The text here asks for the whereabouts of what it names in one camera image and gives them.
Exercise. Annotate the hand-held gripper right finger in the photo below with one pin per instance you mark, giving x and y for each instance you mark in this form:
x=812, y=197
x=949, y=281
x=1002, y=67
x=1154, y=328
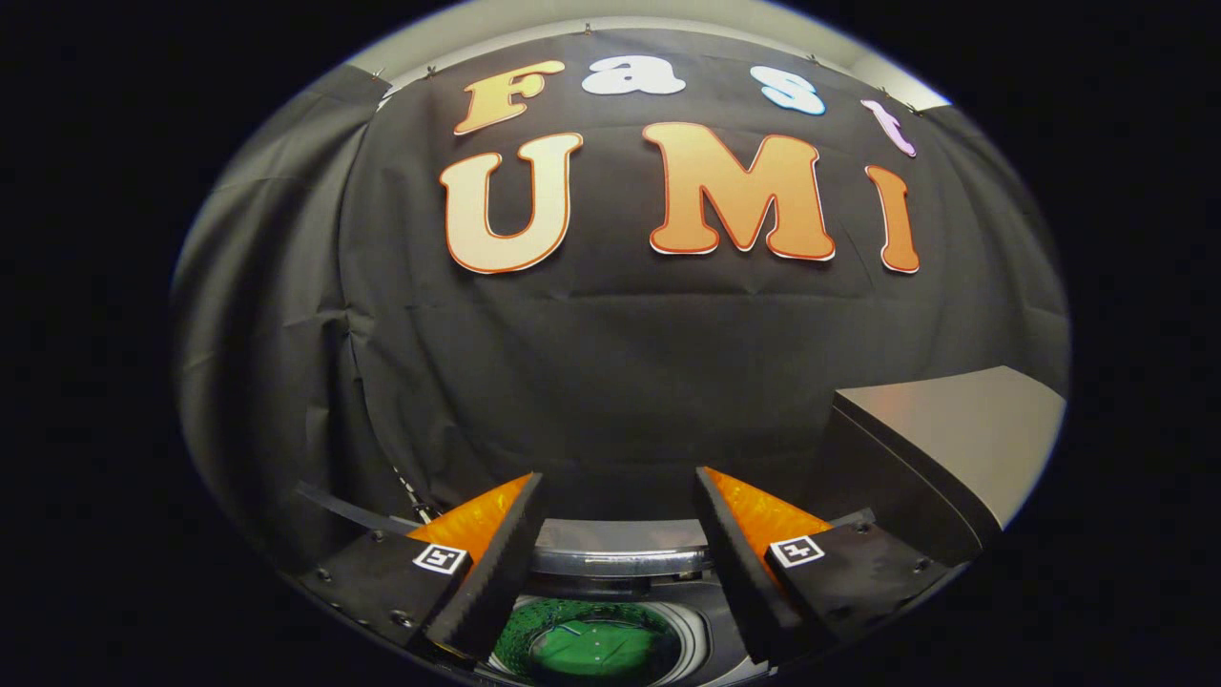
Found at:
x=739, y=572

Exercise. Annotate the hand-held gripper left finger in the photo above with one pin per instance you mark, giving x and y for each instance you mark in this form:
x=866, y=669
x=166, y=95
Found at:
x=496, y=572

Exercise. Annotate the dark washing machine lid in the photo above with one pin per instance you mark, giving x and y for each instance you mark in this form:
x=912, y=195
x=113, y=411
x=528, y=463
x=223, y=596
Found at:
x=610, y=549

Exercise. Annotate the green polo shirt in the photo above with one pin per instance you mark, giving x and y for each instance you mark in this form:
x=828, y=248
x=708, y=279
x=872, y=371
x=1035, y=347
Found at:
x=591, y=654

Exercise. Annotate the black backdrop cloth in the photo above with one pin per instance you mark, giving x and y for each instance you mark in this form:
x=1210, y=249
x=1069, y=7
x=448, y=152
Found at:
x=620, y=382

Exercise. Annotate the grey cabinet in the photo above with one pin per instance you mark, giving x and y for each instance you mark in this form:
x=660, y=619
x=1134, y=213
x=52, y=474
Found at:
x=954, y=429

